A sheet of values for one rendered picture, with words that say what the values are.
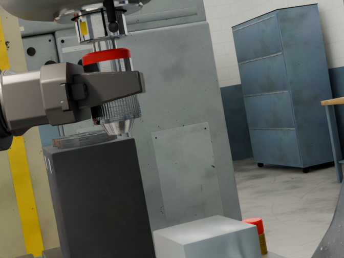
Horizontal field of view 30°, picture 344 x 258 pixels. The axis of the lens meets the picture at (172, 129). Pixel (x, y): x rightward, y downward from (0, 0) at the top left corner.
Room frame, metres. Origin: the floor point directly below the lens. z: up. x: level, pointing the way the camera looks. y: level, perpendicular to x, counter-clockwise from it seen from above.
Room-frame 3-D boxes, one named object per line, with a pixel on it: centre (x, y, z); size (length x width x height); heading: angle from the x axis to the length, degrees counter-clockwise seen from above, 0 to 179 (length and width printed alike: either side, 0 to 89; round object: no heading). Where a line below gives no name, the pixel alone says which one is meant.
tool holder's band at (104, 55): (0.62, 0.05, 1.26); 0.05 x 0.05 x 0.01
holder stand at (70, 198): (1.00, 0.14, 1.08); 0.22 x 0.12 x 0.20; 14
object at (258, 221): (0.47, -0.05, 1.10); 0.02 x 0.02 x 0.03
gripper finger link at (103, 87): (0.59, 0.05, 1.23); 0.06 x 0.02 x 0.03; 88
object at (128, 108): (0.62, 0.05, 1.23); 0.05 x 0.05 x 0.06
